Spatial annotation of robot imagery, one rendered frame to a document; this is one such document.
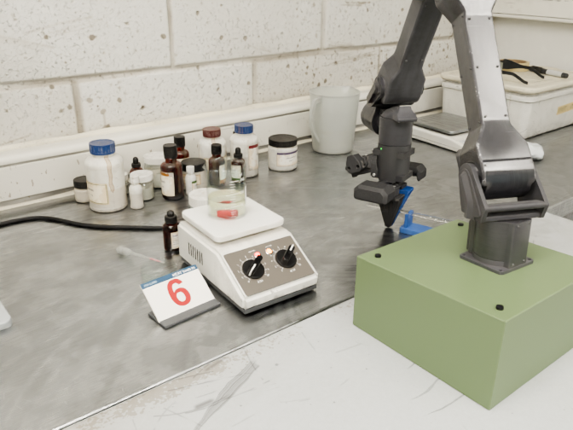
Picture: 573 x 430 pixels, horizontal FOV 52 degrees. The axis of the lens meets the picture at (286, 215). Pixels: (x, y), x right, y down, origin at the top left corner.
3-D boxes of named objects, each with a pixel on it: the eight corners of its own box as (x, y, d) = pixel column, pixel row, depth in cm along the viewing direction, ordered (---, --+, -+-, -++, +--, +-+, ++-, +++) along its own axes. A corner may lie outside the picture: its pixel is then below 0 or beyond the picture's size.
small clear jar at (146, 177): (159, 199, 119) (156, 174, 117) (136, 203, 117) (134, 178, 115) (150, 192, 123) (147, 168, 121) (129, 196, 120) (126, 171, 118)
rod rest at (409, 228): (459, 239, 103) (461, 220, 102) (453, 246, 101) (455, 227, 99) (406, 225, 108) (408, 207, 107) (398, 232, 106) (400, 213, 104)
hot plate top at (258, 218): (286, 224, 89) (286, 218, 89) (217, 244, 83) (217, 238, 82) (245, 200, 98) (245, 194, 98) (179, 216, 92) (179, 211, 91)
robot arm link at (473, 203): (546, 222, 70) (554, 170, 67) (477, 228, 68) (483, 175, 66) (514, 204, 76) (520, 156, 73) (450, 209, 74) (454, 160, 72)
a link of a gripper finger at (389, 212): (407, 193, 103) (375, 187, 106) (398, 199, 101) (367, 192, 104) (403, 229, 106) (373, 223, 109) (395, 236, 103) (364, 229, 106)
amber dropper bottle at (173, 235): (160, 251, 98) (157, 212, 95) (168, 243, 101) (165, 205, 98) (177, 252, 97) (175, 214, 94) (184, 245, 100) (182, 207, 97)
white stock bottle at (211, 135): (194, 175, 132) (191, 128, 128) (216, 169, 136) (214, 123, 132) (211, 182, 128) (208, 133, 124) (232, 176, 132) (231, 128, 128)
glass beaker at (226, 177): (232, 204, 95) (230, 153, 91) (256, 217, 90) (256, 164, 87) (194, 215, 91) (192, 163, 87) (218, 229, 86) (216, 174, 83)
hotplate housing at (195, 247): (319, 290, 87) (321, 241, 84) (244, 318, 80) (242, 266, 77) (240, 236, 103) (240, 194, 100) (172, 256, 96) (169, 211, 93)
